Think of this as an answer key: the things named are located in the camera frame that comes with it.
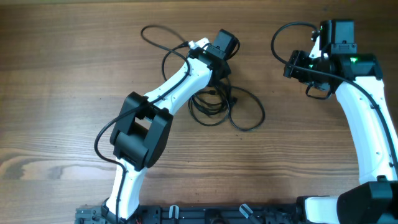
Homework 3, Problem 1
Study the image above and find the black cable with USB plug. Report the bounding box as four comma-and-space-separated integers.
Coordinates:
228, 85, 267, 132

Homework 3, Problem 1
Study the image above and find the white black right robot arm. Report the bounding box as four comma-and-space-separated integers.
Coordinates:
284, 19, 397, 223

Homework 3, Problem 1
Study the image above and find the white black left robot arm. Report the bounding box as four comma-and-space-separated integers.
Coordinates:
102, 29, 239, 223

